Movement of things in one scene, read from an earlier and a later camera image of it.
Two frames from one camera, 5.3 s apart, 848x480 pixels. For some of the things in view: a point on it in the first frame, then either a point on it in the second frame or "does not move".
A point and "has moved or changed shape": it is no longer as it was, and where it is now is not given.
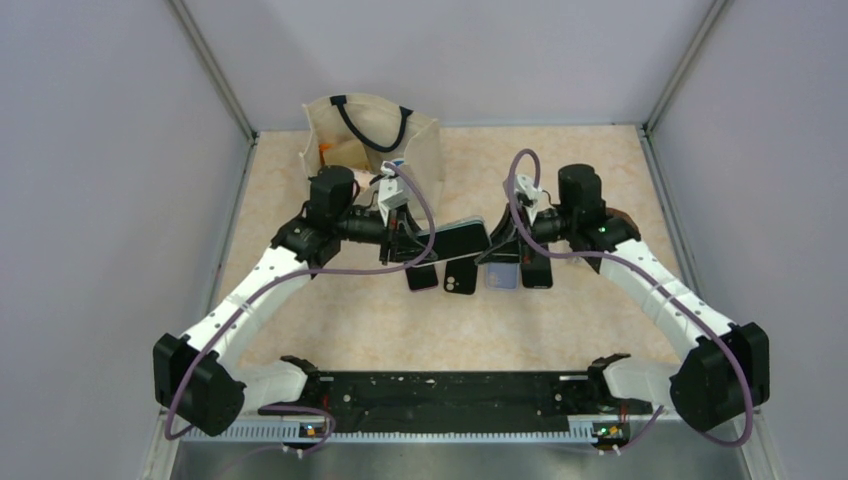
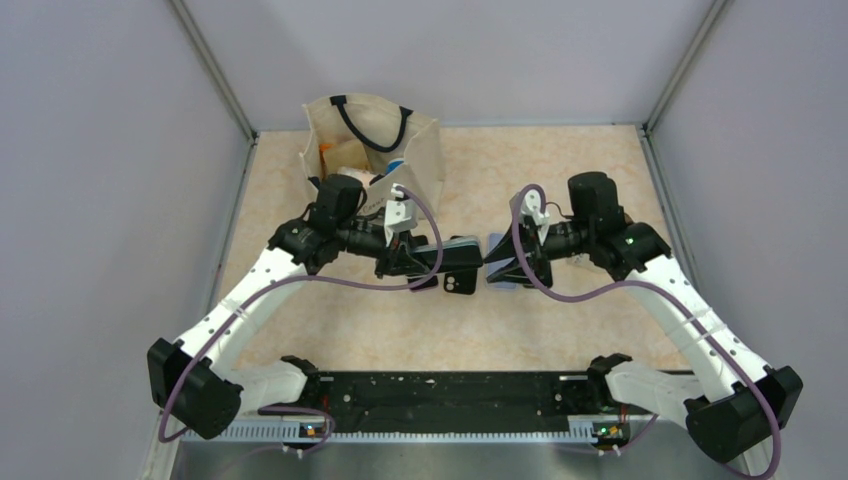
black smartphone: [421, 277] does not move
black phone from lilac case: [537, 274] does not move
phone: [502, 275] does not move
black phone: [456, 241] has moved or changed shape
